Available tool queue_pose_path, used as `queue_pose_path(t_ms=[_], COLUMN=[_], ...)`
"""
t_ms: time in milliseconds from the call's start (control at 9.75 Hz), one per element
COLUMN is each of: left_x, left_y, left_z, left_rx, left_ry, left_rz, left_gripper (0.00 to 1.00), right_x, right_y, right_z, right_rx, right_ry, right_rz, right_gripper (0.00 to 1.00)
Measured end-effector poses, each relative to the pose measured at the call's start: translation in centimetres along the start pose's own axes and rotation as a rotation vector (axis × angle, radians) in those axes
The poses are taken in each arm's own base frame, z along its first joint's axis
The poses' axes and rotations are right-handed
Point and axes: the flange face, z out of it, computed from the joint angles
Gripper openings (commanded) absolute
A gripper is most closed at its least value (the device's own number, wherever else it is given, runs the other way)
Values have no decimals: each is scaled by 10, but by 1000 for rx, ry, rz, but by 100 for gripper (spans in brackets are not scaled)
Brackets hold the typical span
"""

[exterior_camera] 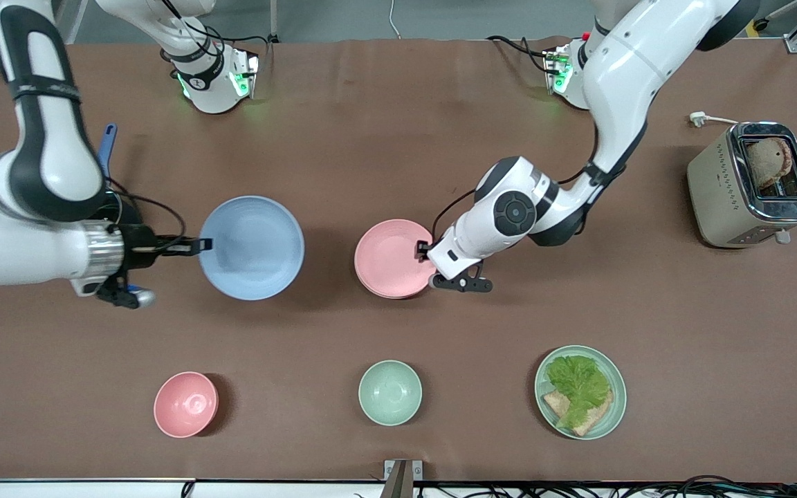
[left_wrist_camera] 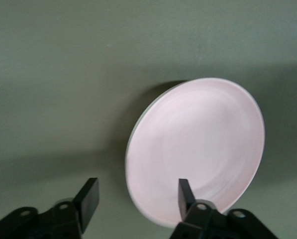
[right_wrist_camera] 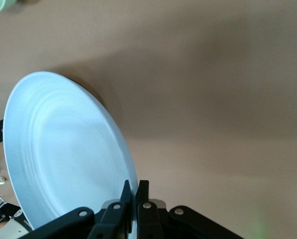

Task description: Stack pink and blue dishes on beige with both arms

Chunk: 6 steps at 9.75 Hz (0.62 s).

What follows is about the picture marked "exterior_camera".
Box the pink plate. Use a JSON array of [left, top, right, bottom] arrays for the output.
[[354, 219, 438, 299]]

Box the blue plate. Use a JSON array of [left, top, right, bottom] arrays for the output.
[[198, 196, 305, 301]]

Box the brown table cover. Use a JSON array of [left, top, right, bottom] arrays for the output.
[[0, 38, 797, 483]]

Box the green bowl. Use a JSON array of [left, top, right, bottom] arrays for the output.
[[358, 360, 423, 426]]

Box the pink bowl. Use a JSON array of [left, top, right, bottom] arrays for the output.
[[154, 371, 219, 439]]

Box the right base connector box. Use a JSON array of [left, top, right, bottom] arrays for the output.
[[229, 52, 261, 99]]

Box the base connector box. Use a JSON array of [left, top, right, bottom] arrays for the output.
[[229, 52, 261, 99], [544, 45, 574, 95]]

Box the green lettuce leaf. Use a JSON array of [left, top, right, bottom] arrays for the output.
[[545, 355, 612, 430]]

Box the left base connector box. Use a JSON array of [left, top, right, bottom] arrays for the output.
[[544, 45, 574, 95]]

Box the brown bread slice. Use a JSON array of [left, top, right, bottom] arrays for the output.
[[542, 389, 614, 436]]

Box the green plate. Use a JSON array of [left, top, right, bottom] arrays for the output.
[[534, 345, 627, 441]]

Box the beige chrome toaster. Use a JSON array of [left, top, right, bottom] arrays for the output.
[[687, 122, 797, 248]]

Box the toast slice in toaster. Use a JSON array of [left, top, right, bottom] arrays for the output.
[[746, 137, 794, 192]]

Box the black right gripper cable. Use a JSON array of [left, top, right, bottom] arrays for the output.
[[103, 176, 188, 241]]

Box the dark pot with blue handle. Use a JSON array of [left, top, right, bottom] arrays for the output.
[[96, 123, 145, 229]]

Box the black right base cable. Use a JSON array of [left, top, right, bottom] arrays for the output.
[[163, 0, 269, 64]]

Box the black base cable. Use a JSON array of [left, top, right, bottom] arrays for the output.
[[486, 35, 553, 74], [163, 0, 269, 64]]

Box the black left base cable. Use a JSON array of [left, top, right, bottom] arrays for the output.
[[486, 35, 553, 74]]

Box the metal bracket at table edge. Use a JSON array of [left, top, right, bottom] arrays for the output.
[[383, 460, 423, 498]]

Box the white power plug with cord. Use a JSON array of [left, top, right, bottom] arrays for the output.
[[689, 111, 740, 129]]

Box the black cable bundle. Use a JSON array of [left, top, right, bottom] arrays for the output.
[[412, 474, 797, 498]]

